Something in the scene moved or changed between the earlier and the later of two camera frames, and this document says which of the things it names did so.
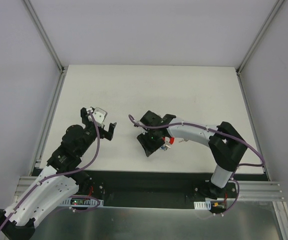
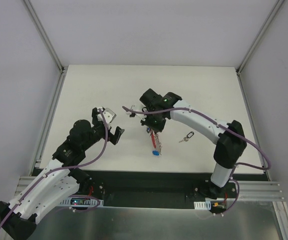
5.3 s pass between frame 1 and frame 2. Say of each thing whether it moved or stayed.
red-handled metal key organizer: moved
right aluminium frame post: stayed
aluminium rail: stayed
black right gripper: moved
